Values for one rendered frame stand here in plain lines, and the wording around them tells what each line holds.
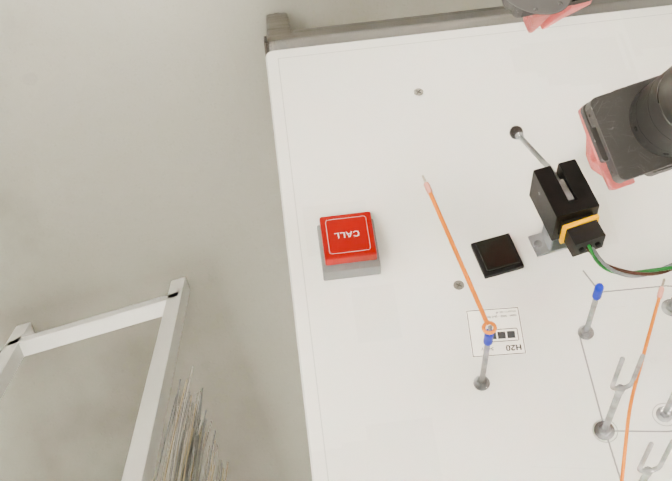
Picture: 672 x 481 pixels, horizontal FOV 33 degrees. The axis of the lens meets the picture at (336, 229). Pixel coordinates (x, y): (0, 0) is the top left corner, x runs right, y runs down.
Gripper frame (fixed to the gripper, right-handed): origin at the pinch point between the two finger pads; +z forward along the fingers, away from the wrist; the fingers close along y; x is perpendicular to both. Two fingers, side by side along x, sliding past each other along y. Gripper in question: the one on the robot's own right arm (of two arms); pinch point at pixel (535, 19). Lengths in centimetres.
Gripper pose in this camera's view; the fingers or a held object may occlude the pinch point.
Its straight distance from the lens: 103.8
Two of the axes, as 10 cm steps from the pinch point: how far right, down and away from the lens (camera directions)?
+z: 0.0, 4.0, 9.2
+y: 9.6, -2.6, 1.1
